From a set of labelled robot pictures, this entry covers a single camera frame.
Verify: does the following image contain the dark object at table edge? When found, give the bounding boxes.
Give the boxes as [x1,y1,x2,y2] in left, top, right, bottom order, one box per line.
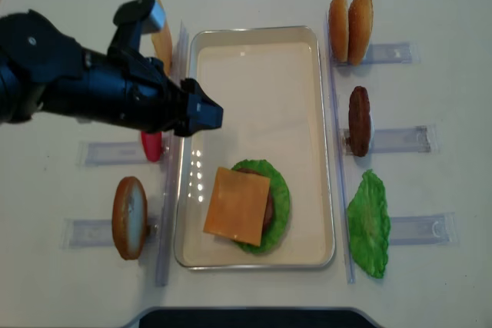
[138,308,375,328]

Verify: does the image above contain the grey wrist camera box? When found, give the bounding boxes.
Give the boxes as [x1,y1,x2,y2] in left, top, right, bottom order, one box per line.
[108,0,166,54]

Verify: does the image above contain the clear pusher rail near bread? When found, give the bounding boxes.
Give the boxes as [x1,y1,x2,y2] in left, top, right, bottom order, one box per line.
[336,40,421,66]

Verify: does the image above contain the bun slice with sesame crust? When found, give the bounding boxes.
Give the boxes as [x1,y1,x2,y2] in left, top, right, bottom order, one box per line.
[111,176,148,260]

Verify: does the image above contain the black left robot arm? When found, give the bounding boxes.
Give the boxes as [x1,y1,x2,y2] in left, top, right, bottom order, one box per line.
[1,10,224,137]

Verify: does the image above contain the clear pusher rail near lettuce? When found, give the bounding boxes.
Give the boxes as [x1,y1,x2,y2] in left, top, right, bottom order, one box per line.
[390,213,459,246]

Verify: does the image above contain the brown meat patty in rail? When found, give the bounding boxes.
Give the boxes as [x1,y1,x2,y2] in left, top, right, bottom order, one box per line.
[348,86,371,157]

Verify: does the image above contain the orange cheese slice stack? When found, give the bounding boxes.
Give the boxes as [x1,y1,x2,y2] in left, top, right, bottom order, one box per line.
[151,15,173,75]

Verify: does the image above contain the brown patty on tray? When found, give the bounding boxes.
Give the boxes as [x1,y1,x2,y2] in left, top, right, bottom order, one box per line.
[236,168,274,234]

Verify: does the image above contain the clear pusher rail near tomato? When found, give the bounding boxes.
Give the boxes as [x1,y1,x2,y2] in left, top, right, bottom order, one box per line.
[76,141,151,167]

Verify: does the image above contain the green lettuce leaf in rail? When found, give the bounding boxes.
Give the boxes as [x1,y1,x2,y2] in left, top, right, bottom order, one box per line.
[347,170,391,279]

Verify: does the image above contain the metal baking tray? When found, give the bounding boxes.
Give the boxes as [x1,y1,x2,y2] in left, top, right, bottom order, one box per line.
[174,26,335,270]

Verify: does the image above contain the red tomato slices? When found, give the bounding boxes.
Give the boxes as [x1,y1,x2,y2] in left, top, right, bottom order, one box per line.
[141,132,163,163]

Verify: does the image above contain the clear pusher rail near patty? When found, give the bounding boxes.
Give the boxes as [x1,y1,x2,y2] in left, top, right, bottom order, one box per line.
[340,124,439,154]

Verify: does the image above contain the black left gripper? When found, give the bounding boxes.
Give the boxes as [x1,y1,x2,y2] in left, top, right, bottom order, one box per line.
[78,48,224,137]

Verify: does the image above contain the green lettuce on tray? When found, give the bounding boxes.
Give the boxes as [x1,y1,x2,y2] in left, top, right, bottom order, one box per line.
[231,159,291,255]

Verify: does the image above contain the inner bread bun slice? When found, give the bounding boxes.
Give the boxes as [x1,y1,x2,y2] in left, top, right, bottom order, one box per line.
[347,0,374,65]

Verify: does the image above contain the clear left front stop strip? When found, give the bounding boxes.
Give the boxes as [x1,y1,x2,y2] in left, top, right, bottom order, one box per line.
[155,22,189,287]

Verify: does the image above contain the clear pusher rail near bun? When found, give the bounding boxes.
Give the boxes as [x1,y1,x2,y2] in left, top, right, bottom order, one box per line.
[63,215,161,248]

